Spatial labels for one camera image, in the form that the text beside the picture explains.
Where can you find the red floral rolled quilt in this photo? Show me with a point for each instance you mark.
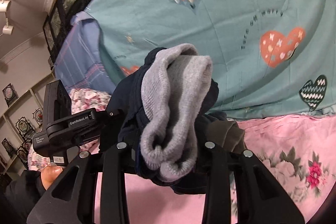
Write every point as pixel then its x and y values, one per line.
pixel 81 99

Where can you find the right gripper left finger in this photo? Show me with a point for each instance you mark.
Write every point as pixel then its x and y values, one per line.
pixel 71 198

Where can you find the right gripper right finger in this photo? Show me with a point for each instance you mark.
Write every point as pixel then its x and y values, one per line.
pixel 260 197

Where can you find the left hand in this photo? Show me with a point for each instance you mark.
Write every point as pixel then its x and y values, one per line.
pixel 49 174

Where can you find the white ceiling spotlight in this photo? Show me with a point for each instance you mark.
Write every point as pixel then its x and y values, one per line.
pixel 4 5
pixel 7 28

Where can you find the blue plaid pillow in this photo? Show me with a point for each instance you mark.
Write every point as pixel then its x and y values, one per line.
pixel 78 64

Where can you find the teal heart pattern sheet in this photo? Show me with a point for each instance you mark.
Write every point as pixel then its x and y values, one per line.
pixel 270 57

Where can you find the pink floral bed sheet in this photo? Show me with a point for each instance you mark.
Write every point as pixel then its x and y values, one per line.
pixel 298 150

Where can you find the brown folded garment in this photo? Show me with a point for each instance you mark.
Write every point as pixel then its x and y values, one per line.
pixel 228 135

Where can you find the white display shelf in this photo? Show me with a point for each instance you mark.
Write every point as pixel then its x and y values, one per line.
pixel 19 122

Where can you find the black pants grey waistband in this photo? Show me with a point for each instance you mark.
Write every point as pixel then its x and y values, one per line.
pixel 160 110

